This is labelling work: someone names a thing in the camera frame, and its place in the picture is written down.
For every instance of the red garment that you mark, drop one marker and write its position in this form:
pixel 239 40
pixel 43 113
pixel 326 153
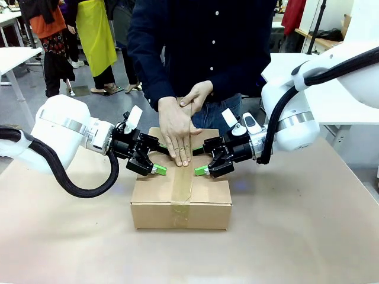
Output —
pixel 293 12

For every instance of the brown packing tape strip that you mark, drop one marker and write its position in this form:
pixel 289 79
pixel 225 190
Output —
pixel 181 189

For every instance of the wooden desk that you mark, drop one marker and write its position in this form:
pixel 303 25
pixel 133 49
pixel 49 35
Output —
pixel 322 43

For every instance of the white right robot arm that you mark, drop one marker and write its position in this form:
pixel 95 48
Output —
pixel 299 139

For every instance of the person's left forearm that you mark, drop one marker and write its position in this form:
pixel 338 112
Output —
pixel 237 87

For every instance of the small white table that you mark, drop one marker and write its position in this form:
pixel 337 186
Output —
pixel 9 17

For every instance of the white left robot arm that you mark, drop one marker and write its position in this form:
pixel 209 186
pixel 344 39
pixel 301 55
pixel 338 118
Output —
pixel 62 118

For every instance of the person in orange top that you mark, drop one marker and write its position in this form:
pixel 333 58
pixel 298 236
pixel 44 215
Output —
pixel 47 20

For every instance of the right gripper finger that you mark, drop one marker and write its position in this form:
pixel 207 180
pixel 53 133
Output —
pixel 214 144
pixel 222 167

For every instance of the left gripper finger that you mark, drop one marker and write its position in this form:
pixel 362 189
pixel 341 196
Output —
pixel 153 143
pixel 143 165

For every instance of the person in navy shirt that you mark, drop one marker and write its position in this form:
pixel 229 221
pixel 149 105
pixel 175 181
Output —
pixel 207 35

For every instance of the brown cardboard box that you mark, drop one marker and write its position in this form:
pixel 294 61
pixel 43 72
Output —
pixel 207 213

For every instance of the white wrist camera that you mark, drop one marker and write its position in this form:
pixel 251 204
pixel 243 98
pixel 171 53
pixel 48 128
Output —
pixel 135 116
pixel 228 116

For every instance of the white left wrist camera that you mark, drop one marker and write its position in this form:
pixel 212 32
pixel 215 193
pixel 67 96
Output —
pixel 135 116

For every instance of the person's left hand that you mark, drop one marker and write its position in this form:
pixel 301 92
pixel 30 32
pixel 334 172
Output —
pixel 199 93

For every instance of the person in yellow apron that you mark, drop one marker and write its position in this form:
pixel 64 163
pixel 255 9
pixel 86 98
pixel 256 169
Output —
pixel 94 35

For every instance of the person's right hand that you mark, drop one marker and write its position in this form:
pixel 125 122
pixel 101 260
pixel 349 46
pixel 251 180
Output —
pixel 176 133

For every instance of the black bag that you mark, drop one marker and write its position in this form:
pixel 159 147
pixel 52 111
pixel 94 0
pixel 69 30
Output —
pixel 328 35

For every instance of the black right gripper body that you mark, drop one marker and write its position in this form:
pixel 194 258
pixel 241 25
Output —
pixel 240 149

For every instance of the person in dark grey clothes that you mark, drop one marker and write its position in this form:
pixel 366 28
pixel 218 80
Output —
pixel 130 68

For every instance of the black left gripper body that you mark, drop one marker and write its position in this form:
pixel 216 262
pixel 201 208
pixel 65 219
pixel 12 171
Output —
pixel 127 145

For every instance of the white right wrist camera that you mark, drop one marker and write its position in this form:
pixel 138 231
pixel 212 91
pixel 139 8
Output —
pixel 228 116

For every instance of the person's right forearm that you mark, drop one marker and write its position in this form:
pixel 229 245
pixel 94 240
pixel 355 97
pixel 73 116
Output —
pixel 157 85

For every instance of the white table with leg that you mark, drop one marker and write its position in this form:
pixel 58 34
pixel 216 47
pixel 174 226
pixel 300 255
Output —
pixel 17 57

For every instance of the black tripod pole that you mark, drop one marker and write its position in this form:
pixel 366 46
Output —
pixel 318 20

